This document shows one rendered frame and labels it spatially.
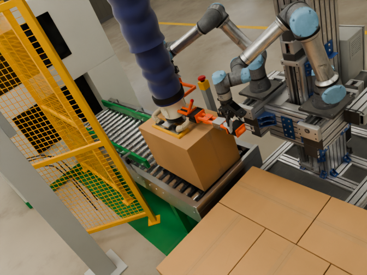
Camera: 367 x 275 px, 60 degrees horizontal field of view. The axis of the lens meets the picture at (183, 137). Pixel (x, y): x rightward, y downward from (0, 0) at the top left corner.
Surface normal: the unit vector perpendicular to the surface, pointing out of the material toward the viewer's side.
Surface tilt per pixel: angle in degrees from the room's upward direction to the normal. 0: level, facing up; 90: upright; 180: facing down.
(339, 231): 0
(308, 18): 83
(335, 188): 0
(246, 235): 0
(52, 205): 90
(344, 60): 90
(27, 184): 90
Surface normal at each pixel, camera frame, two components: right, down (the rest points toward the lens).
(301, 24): -0.12, 0.51
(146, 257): -0.32, -0.76
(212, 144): 0.62, 0.27
